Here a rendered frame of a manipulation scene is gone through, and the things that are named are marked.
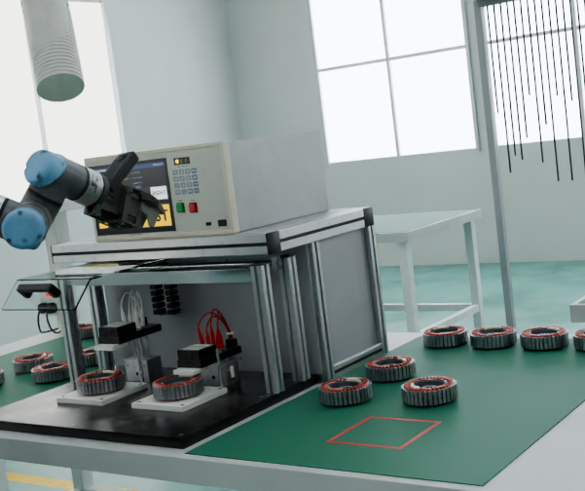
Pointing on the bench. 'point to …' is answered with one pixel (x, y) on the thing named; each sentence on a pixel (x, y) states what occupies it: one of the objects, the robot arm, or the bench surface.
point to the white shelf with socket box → (59, 233)
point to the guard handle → (38, 289)
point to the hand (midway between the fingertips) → (160, 208)
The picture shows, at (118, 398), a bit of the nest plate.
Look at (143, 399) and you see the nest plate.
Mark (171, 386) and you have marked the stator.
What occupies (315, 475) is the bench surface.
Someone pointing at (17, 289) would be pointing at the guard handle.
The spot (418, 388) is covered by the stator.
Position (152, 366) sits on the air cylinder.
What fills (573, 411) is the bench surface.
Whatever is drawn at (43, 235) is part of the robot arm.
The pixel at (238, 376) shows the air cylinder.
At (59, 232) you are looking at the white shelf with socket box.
